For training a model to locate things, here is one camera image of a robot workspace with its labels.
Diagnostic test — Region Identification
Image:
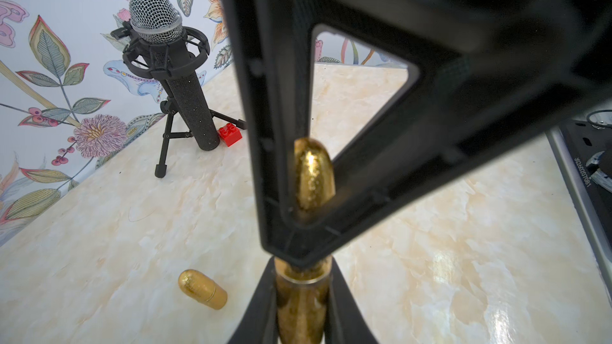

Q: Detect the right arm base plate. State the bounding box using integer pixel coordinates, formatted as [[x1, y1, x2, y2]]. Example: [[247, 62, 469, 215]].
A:
[[559, 119, 611, 245]]

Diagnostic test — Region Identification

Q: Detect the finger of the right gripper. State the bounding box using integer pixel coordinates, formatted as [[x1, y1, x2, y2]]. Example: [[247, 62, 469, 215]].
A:
[[222, 0, 611, 267]]

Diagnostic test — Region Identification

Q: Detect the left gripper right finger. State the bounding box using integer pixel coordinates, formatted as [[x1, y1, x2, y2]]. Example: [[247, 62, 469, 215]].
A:
[[326, 259, 378, 344]]

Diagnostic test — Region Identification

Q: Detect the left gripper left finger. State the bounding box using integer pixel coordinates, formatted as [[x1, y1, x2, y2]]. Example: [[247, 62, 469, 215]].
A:
[[227, 257, 279, 344]]

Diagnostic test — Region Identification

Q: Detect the gold lipstick cap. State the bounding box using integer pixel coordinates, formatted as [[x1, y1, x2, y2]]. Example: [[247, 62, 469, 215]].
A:
[[294, 138, 336, 212], [178, 269, 228, 311]]

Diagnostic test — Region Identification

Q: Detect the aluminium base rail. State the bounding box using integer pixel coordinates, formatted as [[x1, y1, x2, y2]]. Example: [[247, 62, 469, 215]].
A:
[[546, 127, 611, 299]]

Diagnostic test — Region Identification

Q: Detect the black microphone on tripod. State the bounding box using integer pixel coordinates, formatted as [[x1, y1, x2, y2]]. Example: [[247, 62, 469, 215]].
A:
[[111, 0, 247, 178]]

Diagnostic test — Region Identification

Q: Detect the red toy brick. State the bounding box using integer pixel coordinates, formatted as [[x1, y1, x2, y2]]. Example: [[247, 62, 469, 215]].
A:
[[218, 123, 242, 147]]

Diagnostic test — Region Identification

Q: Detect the gold lipstick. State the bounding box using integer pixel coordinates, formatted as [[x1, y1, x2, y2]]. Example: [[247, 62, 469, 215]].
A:
[[274, 256, 332, 343]]

